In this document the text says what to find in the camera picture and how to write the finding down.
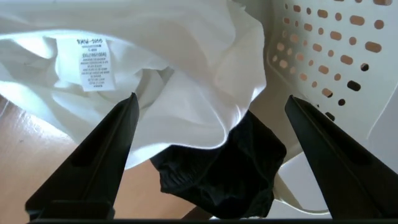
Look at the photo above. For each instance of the white laundry basket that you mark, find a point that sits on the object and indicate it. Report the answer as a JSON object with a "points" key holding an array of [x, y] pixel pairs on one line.
{"points": [[342, 87]]}

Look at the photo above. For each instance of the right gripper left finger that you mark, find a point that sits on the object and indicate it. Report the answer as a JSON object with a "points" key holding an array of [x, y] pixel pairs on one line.
{"points": [[93, 168]]}

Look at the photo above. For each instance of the black garment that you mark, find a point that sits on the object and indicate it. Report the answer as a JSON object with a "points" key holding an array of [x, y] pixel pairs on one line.
{"points": [[224, 174]]}

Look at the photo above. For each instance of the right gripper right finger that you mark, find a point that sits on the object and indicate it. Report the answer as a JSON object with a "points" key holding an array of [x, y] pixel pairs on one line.
{"points": [[342, 168]]}

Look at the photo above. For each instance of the white printed shirt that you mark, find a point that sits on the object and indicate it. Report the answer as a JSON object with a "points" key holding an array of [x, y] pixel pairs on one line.
{"points": [[186, 46]]}

